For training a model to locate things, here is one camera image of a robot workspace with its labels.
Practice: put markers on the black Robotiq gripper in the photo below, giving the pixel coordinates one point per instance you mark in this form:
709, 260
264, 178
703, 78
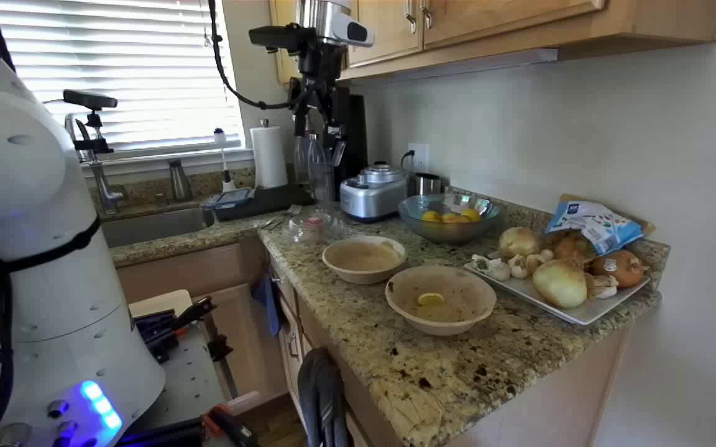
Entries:
319, 76

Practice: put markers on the beige bowl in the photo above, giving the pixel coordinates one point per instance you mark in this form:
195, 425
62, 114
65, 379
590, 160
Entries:
447, 320
365, 260

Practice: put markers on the black coffee maker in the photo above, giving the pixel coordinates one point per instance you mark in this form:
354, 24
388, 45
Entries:
356, 140

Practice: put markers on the small clear bottle metal cap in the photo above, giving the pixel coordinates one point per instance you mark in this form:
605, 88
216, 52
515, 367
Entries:
310, 171

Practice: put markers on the white paper towel roll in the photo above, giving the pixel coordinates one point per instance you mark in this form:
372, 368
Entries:
269, 157

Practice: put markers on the small glass bowl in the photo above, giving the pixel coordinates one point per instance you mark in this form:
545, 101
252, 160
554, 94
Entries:
311, 225

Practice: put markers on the white dish brush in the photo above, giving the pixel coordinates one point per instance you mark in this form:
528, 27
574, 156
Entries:
226, 178

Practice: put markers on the small metal cup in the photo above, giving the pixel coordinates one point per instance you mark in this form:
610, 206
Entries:
427, 186

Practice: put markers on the clear glass fruit bowl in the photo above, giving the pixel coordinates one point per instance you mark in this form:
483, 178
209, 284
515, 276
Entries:
411, 218

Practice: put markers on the white window blinds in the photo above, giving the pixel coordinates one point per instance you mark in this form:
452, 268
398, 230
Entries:
151, 76

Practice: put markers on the blue hanging cloth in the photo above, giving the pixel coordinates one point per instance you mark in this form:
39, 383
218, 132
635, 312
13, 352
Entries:
264, 301

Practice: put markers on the steel kitchen sink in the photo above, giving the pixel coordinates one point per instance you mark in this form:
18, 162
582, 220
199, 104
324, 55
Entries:
155, 225

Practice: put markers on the yellow lemon slice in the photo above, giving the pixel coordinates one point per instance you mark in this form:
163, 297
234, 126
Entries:
431, 299

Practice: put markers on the wooden base cabinet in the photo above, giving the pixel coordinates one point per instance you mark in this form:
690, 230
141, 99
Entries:
234, 332

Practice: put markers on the chrome sink faucet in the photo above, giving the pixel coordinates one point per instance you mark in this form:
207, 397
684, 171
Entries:
103, 188

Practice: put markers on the white mushroom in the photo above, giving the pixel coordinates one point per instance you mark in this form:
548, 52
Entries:
603, 288
500, 269

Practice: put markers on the tan yellow onion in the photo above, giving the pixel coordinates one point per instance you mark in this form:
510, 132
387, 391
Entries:
520, 243

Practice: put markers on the black clamp tool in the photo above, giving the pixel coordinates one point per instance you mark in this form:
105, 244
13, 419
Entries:
168, 325

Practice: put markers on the black hanging towel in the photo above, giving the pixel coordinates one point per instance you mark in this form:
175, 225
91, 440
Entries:
323, 398

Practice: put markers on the white robot cart top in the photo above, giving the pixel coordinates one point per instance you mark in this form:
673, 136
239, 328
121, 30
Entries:
187, 373

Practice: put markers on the brown round vegetable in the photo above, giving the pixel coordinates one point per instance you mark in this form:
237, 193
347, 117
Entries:
628, 269
576, 250

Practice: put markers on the large yellow onion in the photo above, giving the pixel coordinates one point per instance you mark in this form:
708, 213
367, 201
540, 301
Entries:
561, 284

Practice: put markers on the blue white plastic bag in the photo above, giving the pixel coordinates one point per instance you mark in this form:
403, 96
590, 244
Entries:
596, 225

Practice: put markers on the red black clamp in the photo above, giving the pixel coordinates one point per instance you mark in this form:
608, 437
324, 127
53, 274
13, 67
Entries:
226, 423

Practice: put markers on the white rectangular tray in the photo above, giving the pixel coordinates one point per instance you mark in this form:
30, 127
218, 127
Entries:
590, 314

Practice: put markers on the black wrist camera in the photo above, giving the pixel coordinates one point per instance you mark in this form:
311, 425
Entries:
279, 38

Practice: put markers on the white wall outlet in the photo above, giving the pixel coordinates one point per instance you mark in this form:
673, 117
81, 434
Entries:
421, 156

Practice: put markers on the black camera on stand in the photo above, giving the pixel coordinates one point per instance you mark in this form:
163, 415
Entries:
89, 101

